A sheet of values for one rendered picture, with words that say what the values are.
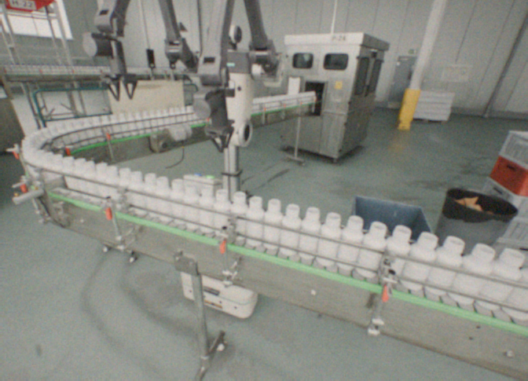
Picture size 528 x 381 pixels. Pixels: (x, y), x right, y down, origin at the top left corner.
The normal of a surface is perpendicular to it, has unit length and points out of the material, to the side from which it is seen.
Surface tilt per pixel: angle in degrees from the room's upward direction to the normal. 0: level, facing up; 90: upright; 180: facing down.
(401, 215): 90
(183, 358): 0
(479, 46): 90
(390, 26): 90
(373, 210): 90
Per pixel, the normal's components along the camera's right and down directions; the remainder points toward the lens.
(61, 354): 0.04, -0.90
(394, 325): -0.33, 0.40
